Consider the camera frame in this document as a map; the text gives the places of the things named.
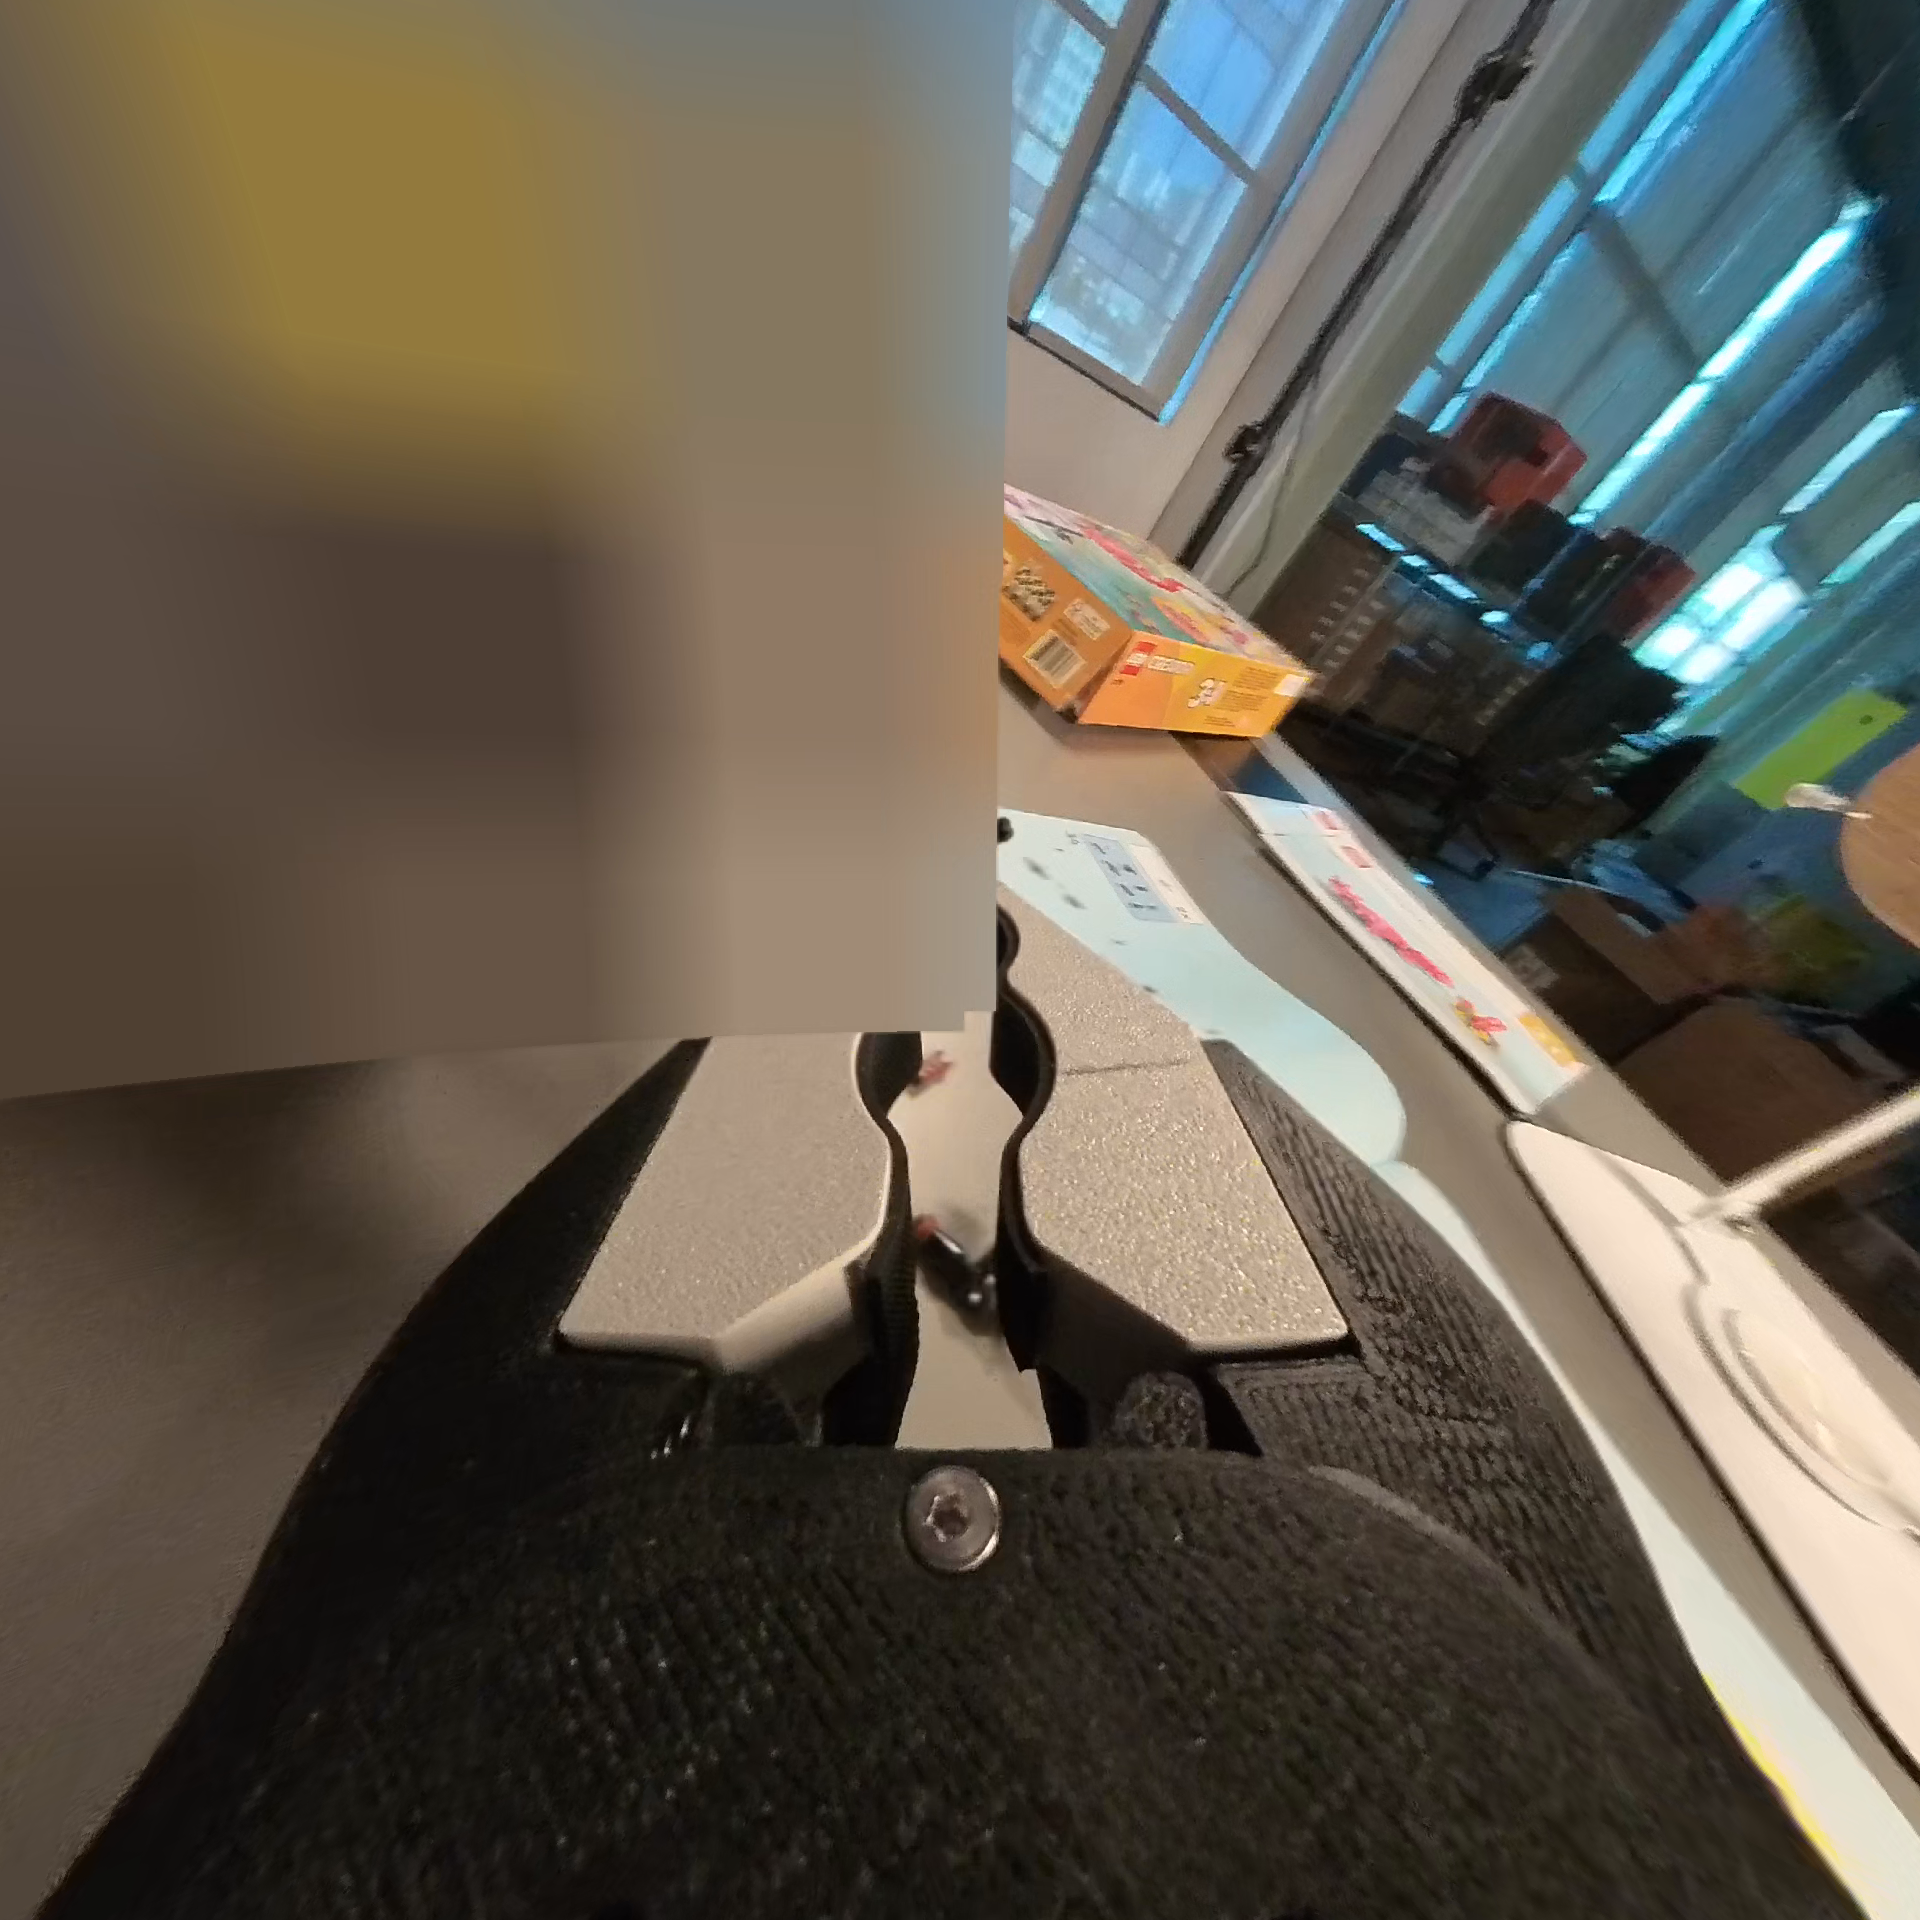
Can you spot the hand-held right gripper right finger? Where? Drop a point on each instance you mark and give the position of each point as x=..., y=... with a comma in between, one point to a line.
x=1155, y=1185

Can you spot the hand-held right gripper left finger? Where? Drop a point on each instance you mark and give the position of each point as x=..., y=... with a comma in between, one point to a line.
x=734, y=1201

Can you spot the orange toy brick set box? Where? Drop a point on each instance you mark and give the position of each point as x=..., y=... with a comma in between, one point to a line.
x=1141, y=638

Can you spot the small dark toy brick piece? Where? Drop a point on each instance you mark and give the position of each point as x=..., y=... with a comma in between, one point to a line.
x=953, y=1256

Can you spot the light blue instruction sheet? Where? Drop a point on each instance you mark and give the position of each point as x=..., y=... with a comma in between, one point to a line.
x=1214, y=975

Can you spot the white instruction booklet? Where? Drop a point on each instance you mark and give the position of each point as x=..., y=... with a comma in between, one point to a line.
x=1410, y=939

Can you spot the storage shelf with boxes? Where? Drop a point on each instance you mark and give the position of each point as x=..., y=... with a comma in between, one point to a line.
x=1500, y=631

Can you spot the round wooden stool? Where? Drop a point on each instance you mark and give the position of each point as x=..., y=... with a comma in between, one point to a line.
x=1883, y=849

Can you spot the black pole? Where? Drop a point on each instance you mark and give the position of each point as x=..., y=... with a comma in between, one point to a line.
x=1381, y=240

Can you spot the window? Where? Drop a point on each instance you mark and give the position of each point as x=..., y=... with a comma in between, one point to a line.
x=1155, y=180

